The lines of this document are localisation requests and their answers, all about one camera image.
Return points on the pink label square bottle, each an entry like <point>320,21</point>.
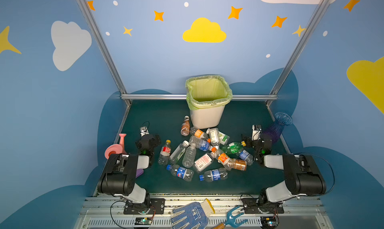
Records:
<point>203,162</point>

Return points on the clear bottle white label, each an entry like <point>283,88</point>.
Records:
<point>214,136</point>

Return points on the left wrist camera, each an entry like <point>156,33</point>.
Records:
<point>144,131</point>

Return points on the small blue label bottle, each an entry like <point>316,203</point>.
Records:
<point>245,156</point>

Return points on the pink watering can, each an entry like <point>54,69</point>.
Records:
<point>116,148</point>

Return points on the orange label clear bottle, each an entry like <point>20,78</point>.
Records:
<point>199,134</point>

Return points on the orange cap orange label bottle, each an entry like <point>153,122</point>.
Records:
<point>223,158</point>

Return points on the controller board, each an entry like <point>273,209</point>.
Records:
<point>143,221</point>
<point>269,222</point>

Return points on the clear ribbed water bottle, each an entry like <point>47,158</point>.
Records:
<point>189,156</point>

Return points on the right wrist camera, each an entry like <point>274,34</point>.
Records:
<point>256,132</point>

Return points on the clear bottle green text label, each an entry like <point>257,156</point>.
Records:
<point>178,153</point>

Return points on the white plastic waste bin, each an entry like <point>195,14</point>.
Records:
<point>207,117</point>

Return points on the blue dotted work glove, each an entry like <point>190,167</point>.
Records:
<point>192,216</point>

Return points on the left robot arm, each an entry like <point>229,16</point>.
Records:
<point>118,178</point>

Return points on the Pepsi bottle blue cap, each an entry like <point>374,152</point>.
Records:
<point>214,175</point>
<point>181,172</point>

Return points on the teal garden hand fork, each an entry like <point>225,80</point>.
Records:
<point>231,220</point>

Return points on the green white label bottle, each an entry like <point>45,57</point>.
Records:
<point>224,139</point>

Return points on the brown Nescafe coffee bottle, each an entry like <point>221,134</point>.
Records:
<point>185,129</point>

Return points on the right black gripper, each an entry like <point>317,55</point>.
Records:
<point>258,139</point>

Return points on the right controller board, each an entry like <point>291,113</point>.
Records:
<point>269,222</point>

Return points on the left controller board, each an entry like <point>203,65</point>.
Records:
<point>143,221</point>

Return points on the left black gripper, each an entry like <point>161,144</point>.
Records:
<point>148,138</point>

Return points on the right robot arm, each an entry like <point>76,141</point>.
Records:
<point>302,176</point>

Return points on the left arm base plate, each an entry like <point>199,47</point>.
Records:
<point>148,207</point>

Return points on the green plastic bottle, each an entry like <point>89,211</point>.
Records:
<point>233,148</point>

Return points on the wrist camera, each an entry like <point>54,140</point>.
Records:
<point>256,132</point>
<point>144,131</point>

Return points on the green bin liner bag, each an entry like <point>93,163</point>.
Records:
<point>207,91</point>

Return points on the blue label clear bottle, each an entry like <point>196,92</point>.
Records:
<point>203,145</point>

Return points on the red label yellow cap bottle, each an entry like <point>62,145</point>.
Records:
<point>165,154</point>

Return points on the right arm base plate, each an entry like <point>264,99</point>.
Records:
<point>252,206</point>

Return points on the purple pink toy shovel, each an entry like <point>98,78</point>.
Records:
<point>139,172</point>

